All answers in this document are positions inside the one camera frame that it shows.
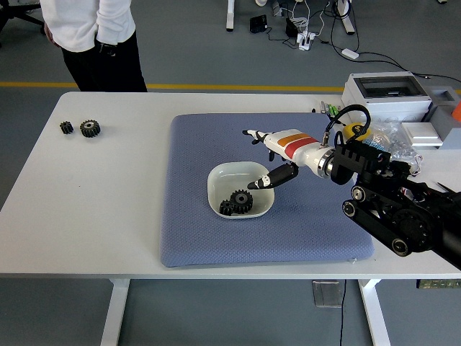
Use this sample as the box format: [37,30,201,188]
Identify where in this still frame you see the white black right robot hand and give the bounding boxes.
[241,128,327,191]

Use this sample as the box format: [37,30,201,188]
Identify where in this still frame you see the large black gear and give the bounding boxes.
[229,190,254,216]
[79,120,102,139]

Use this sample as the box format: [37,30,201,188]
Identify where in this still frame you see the blue-grey textured mat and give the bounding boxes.
[159,113,375,268]

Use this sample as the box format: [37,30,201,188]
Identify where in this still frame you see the black box on floor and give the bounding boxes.
[249,14,269,34]

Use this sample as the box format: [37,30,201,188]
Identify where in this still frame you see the white flat box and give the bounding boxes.
[400,121,444,148]

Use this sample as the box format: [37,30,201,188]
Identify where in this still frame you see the black office chair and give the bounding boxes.
[0,0,46,48]

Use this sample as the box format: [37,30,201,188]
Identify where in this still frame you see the person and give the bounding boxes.
[38,0,148,93]

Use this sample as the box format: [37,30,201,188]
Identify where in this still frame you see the green and silver small tools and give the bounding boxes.
[311,102,341,118]

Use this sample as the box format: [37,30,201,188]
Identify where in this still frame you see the yellow tape measure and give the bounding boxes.
[341,122,372,142]

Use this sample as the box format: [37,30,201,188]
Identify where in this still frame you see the white square bowl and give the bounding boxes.
[207,161,276,219]

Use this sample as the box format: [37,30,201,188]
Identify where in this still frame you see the clear plastic parts bag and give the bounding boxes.
[363,121,424,163]

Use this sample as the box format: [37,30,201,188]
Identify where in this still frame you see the white power strip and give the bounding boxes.
[297,31,317,51]

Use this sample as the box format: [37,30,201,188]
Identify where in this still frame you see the white background desk leg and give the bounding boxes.
[336,0,356,35]
[225,0,237,32]

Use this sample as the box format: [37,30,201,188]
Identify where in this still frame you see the grey floor plate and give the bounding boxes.
[311,280,343,308]

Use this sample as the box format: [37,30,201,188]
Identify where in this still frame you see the grey hollow block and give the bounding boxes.
[423,86,461,149]

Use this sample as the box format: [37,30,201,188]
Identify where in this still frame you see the white table leg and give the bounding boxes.
[358,279,392,346]
[99,279,131,346]

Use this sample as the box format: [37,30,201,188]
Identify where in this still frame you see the green circuit board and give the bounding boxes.
[416,278,461,290]

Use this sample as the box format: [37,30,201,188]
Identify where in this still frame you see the white electrical enclosure box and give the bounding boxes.
[341,71,433,122]

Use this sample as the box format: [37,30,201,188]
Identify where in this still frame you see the black floor cable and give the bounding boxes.
[358,52,461,82]

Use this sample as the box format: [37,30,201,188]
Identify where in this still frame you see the white cable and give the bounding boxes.
[290,0,327,37]

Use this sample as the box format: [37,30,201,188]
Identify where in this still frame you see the black hanging cable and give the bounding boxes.
[337,279,347,346]

